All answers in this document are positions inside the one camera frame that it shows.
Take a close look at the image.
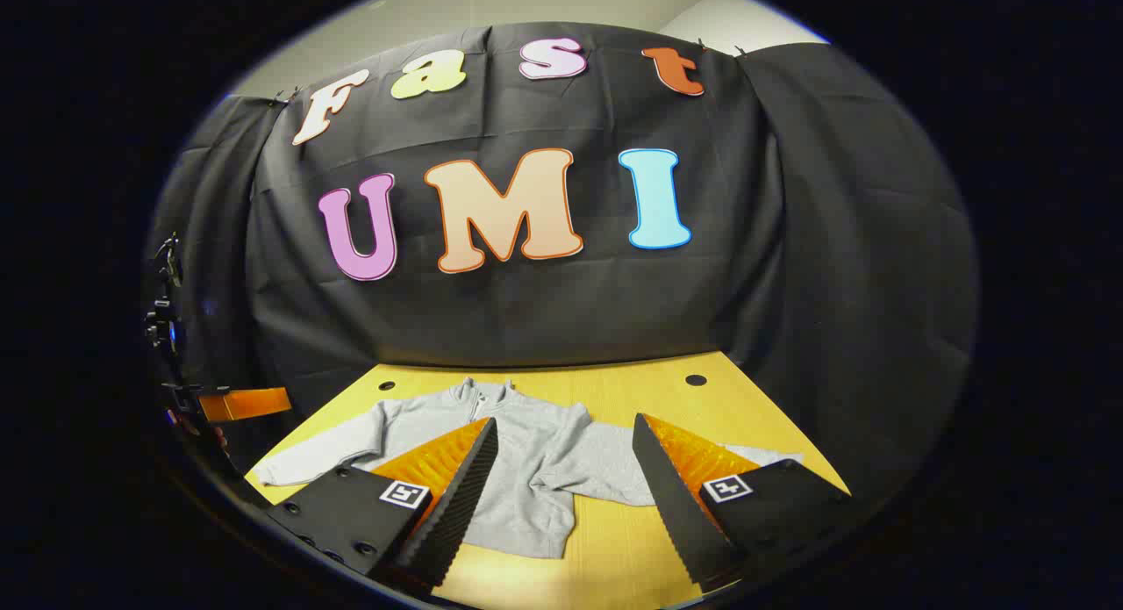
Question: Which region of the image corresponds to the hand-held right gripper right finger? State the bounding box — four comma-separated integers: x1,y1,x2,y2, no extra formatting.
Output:
632,413,856,592

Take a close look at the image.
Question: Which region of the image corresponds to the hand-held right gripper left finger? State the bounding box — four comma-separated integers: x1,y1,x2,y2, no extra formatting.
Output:
266,417,499,592

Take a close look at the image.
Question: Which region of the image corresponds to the grey sweatshirt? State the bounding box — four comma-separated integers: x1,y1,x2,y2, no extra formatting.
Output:
254,377,804,560

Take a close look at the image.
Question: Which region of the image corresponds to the black backdrop cloth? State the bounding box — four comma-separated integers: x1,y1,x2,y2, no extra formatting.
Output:
145,22,979,506

